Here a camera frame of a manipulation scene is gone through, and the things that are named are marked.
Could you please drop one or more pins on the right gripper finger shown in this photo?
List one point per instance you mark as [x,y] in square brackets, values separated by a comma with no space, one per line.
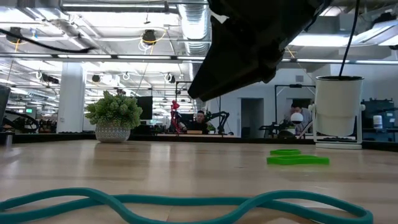
[224,77]

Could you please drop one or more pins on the green rubber band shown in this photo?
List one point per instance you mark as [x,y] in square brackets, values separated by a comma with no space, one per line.
[272,152]
[295,161]

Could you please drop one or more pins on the teal rubber band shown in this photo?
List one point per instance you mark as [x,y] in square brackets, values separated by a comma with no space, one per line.
[186,200]

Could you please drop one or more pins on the black background robot arm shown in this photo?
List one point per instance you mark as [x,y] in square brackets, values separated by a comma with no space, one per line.
[222,116]

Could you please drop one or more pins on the person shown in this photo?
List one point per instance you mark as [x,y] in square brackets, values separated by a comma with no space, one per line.
[199,119]
[306,116]

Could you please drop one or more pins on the red desk lamp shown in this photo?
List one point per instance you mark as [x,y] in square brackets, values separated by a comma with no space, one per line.
[175,105]

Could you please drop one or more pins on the white globe lamp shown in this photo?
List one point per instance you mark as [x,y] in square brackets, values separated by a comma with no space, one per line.
[297,118]

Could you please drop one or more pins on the black monitor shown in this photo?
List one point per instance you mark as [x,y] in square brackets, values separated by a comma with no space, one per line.
[144,107]

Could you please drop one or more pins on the overhead LED light bar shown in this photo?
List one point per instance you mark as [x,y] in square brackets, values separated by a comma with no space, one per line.
[140,57]

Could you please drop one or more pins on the white cylindrical container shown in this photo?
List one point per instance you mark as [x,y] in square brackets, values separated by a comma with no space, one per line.
[339,102]

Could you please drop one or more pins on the green plant in patterned pot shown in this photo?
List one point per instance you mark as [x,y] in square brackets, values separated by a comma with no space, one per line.
[113,112]

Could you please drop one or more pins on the white bottle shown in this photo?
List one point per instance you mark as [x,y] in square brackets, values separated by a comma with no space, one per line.
[377,122]

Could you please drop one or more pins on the white pillar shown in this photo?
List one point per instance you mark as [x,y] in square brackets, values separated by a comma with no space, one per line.
[71,99]

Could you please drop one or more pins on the blue cabinet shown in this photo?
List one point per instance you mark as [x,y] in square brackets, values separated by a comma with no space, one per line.
[388,124]

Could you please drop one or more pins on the black background rig frame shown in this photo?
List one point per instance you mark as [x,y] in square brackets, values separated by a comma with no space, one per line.
[182,82]
[295,85]

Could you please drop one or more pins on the silver ventilation duct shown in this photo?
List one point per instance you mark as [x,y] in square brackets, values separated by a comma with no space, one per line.
[192,25]

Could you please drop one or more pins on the black ceiling-mounted camera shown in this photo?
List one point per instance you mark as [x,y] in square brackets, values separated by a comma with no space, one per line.
[14,32]
[149,35]

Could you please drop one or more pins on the black metal table frame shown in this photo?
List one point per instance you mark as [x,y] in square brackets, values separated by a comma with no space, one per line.
[77,137]

